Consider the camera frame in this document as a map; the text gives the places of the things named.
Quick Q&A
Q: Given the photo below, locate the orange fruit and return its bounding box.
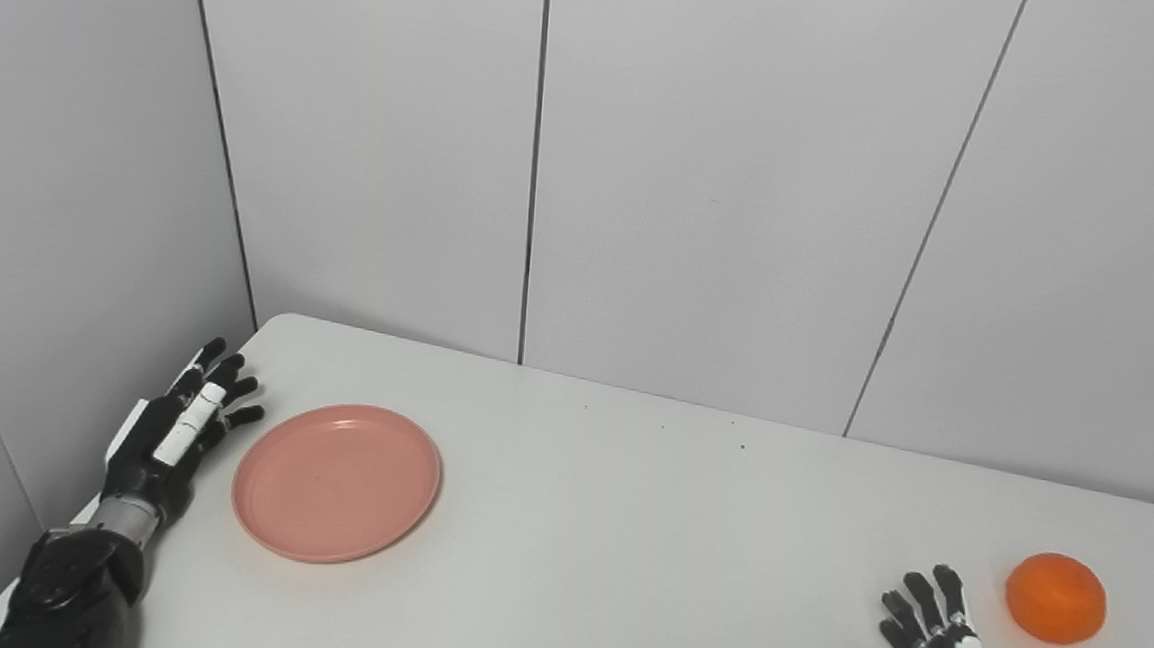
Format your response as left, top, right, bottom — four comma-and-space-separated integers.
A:
1002, 550, 1112, 648

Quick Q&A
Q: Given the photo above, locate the pink round plate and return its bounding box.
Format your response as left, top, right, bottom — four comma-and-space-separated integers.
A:
227, 397, 447, 572

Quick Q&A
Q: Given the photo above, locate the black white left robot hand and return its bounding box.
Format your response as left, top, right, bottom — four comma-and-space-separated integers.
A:
99, 331, 269, 536

